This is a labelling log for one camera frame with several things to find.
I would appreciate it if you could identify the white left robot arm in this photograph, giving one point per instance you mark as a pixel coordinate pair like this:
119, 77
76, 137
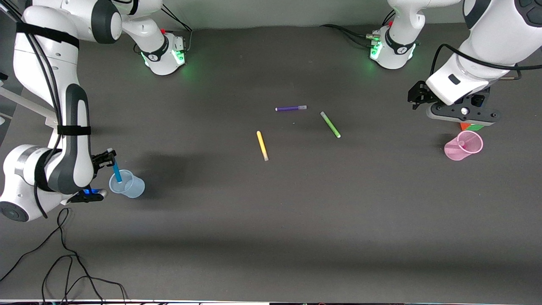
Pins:
499, 34

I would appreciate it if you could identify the green marker pen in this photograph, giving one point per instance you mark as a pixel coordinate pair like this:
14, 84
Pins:
330, 124

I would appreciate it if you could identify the yellow marker pen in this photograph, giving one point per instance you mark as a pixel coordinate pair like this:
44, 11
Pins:
262, 145

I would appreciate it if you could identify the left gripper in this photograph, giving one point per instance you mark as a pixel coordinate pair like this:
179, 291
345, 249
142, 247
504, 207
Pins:
417, 95

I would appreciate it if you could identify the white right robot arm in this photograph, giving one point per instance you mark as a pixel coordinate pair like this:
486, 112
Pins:
46, 55

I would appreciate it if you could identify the colourful puzzle cube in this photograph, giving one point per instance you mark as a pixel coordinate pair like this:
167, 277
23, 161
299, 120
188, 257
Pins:
471, 126

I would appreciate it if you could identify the blue marker pen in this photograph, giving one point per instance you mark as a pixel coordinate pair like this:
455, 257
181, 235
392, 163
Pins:
117, 173

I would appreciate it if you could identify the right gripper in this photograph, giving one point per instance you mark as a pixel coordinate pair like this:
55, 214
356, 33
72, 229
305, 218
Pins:
100, 160

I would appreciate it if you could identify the translucent blue plastic cup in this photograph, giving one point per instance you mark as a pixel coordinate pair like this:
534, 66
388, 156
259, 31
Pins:
129, 186

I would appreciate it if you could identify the white stand with pole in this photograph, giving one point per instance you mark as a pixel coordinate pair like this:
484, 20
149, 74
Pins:
25, 106

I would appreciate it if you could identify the translucent pink plastic cup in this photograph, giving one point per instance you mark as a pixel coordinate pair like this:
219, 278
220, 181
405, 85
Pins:
455, 152

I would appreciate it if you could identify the purple marker pen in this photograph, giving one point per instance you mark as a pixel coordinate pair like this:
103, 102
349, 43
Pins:
290, 108

